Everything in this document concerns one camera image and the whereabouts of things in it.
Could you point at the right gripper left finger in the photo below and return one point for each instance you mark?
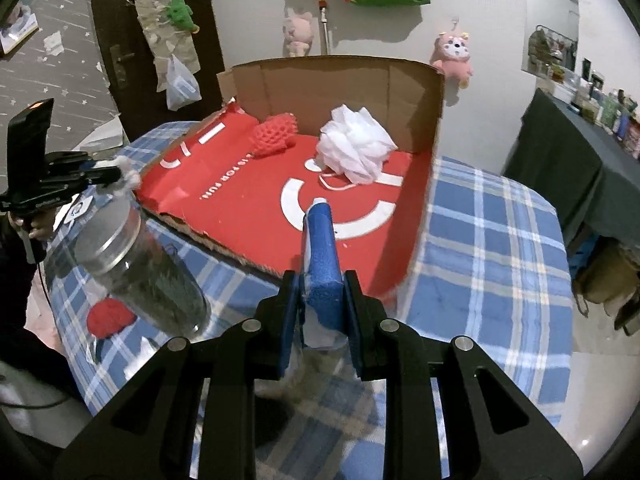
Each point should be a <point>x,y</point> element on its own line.
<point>192,402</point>

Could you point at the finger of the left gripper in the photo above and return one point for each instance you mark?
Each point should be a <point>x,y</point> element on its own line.
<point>102,175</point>

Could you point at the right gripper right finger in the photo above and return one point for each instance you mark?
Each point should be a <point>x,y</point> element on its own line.
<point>451,411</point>

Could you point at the white grey plush toy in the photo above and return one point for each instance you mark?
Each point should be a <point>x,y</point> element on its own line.
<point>128,181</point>

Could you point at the red knitted plush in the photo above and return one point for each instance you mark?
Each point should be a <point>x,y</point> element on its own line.
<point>109,317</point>

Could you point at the person's left hand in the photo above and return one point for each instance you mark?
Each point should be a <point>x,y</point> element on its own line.
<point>39,227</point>

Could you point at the large glass jar dark contents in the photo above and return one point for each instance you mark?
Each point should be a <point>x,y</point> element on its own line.
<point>119,251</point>

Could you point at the dark wooden door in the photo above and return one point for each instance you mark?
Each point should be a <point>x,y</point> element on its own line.
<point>130,64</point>

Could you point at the white plastic bag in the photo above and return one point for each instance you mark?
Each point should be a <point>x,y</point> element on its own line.
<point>182,87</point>

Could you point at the green plush on door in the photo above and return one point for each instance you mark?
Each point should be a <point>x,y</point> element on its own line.
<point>180,15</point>

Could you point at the red cardboard box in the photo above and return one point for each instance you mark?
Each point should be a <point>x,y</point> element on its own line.
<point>207,185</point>

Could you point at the dark green covered table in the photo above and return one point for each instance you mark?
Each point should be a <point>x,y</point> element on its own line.
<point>579,169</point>

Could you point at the pink bear plush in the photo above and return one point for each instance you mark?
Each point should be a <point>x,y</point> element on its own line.
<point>452,57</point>

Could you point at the pink plush on wall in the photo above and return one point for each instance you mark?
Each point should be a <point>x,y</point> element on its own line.
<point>298,34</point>

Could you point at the orange handled stick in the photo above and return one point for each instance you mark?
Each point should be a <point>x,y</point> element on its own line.
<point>324,27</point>

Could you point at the wall mirror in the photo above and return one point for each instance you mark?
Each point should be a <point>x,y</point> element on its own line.
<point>551,34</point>

